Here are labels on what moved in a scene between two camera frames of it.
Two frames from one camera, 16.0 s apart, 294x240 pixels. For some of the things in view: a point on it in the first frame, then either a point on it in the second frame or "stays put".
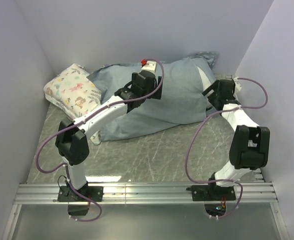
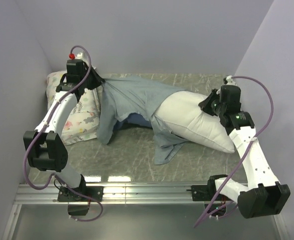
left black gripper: x=157 y=95 -> x=97 y=80
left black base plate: x=95 y=193 stays put
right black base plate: x=212 y=193 stays put
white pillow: x=206 y=81 -> x=180 y=111
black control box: x=77 y=209 stays put
